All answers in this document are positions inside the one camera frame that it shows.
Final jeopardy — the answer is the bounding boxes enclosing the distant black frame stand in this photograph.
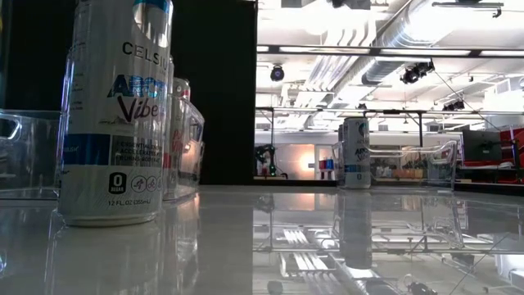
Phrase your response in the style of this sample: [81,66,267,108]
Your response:
[255,106,524,148]

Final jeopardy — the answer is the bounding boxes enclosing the black track spotlights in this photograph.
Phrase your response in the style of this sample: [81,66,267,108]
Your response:
[441,99,466,112]
[400,60,436,85]

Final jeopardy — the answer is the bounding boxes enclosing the red storage shelving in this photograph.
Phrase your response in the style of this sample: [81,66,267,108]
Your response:
[458,126,524,184]

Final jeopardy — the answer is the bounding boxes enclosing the black ceiling light rail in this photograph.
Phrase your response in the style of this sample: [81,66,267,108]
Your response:
[256,43,524,59]

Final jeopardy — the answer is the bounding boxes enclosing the white can blue band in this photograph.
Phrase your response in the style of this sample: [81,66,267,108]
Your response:
[342,116,372,190]
[56,0,174,228]

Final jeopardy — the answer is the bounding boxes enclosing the clear plastic bin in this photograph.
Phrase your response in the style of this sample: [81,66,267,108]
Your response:
[0,93,206,202]
[332,138,459,193]

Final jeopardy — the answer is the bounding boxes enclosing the black monitor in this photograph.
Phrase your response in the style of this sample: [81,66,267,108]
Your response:
[462,129,504,162]

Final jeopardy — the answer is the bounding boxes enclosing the silver ceiling ventilation duct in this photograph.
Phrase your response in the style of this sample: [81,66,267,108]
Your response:
[310,0,441,87]

